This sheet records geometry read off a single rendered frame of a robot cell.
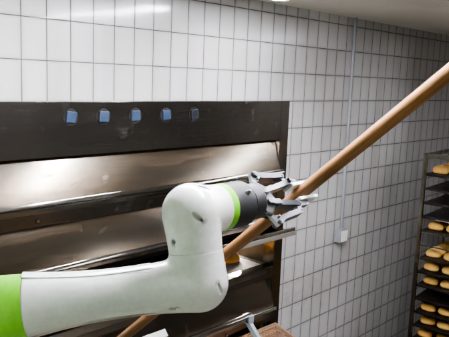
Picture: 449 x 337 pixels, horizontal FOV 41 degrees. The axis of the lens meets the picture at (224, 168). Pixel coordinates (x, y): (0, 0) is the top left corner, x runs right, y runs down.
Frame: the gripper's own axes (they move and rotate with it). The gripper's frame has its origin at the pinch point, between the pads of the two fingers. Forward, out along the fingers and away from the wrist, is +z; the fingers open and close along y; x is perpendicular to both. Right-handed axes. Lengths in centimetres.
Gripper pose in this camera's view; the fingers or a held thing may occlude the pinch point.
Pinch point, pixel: (301, 192)
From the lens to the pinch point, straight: 136.6
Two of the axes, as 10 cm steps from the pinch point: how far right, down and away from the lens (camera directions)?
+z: 6.8, -0.8, 7.3
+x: 5.8, -5.5, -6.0
